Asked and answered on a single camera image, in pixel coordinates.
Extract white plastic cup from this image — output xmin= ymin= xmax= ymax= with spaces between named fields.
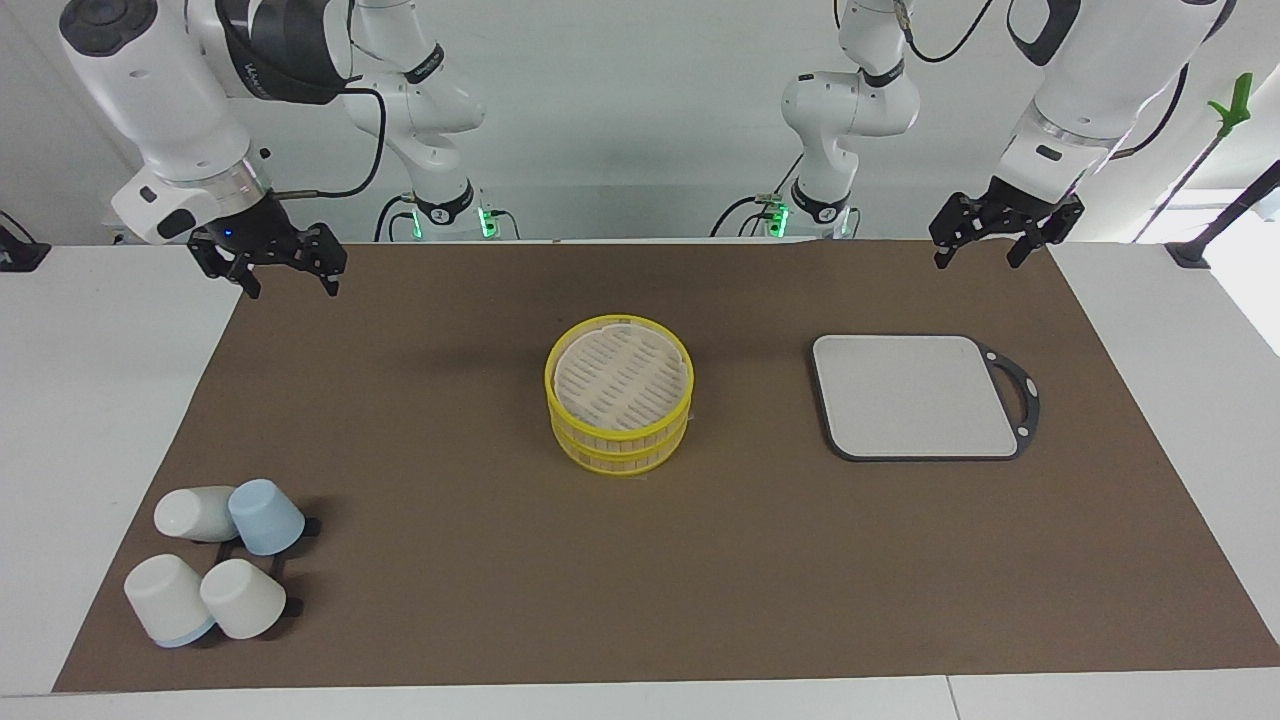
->
xmin=124 ymin=554 xmax=216 ymax=648
xmin=154 ymin=486 xmax=241 ymax=543

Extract thin grey rod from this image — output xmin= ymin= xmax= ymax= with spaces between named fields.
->
xmin=1135 ymin=125 xmax=1227 ymax=243

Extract yellow steamer basket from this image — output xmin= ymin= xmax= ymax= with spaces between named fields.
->
xmin=545 ymin=314 xmax=694 ymax=433

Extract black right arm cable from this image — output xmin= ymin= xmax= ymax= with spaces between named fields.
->
xmin=270 ymin=85 xmax=387 ymax=201

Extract brown table mat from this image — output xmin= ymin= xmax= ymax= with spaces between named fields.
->
xmin=52 ymin=240 xmax=1280 ymax=693

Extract black right base cable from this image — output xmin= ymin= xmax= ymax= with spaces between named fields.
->
xmin=374 ymin=194 xmax=417 ymax=242

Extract yellow bamboo steamer base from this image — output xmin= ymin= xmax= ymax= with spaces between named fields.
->
xmin=548 ymin=395 xmax=693 ymax=477

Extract cream plastic cup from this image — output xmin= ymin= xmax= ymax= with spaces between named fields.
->
xmin=200 ymin=558 xmax=288 ymax=641

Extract black left base cable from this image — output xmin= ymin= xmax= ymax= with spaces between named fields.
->
xmin=710 ymin=193 xmax=787 ymax=239

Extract black table clamp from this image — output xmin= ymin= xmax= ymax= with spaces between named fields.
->
xmin=0 ymin=210 xmax=51 ymax=273

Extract black base cable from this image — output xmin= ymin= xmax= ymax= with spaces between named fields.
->
xmin=710 ymin=193 xmax=787 ymax=239
xmin=374 ymin=194 xmax=417 ymax=242

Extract white cutting board grey rim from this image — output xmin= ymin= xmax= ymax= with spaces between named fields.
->
xmin=810 ymin=334 xmax=1041 ymax=463

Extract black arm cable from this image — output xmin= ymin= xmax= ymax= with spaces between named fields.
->
xmin=895 ymin=0 xmax=1193 ymax=163
xmin=270 ymin=85 xmax=387 ymax=201

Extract green plastic clip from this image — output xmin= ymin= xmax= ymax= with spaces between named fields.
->
xmin=1207 ymin=72 xmax=1255 ymax=139

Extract light blue plastic cup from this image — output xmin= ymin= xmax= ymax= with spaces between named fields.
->
xmin=228 ymin=479 xmax=306 ymax=557

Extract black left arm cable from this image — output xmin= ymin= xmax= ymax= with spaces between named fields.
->
xmin=895 ymin=0 xmax=1193 ymax=163

